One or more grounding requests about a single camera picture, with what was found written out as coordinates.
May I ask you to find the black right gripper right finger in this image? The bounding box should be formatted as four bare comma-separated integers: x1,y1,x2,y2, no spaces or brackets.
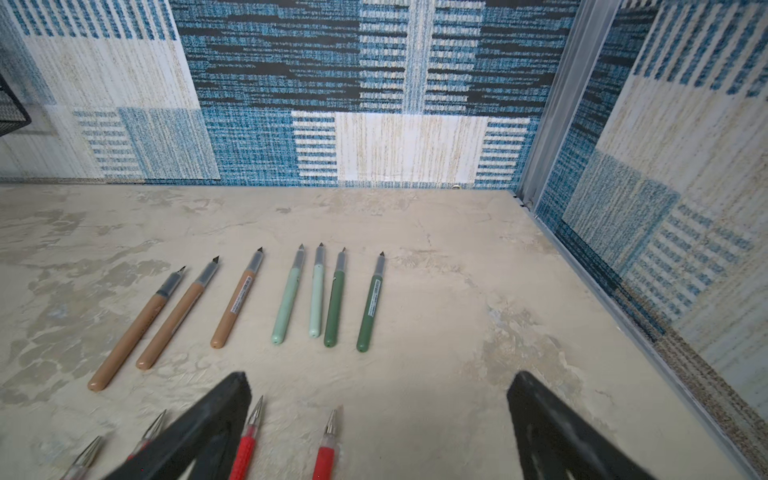
506,370,652,479

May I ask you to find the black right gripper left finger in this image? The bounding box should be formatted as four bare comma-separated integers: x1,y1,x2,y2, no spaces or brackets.
107,371,252,479

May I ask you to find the red gel pen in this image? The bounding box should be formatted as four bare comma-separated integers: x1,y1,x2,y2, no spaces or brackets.
61,436,104,480
127,409,168,460
312,409,338,480
229,396,264,480

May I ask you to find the brown pen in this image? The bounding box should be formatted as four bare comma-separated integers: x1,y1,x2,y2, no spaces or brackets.
87,266,186,392
210,247,264,349

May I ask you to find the brown pen horizontal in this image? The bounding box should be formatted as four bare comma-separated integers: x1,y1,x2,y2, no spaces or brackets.
136,256,220,370

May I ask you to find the dark green pen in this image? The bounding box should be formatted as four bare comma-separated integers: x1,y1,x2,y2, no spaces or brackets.
356,252,386,352
324,248,347,348

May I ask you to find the black wire mesh shelf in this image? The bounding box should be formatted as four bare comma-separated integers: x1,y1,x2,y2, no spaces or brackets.
0,76,31,137

